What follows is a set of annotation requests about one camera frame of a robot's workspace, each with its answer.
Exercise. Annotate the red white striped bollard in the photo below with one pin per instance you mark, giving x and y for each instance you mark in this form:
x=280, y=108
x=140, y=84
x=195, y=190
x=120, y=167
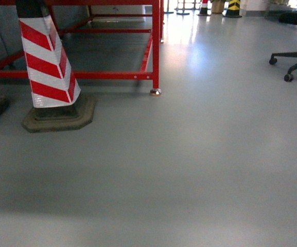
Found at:
x=58, y=104

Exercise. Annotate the yellow black striped bollard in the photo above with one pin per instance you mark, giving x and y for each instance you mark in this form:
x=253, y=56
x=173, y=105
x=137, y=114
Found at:
x=233, y=10

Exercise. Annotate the red metal table frame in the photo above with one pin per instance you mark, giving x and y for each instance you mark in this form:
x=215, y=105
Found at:
x=107, y=56

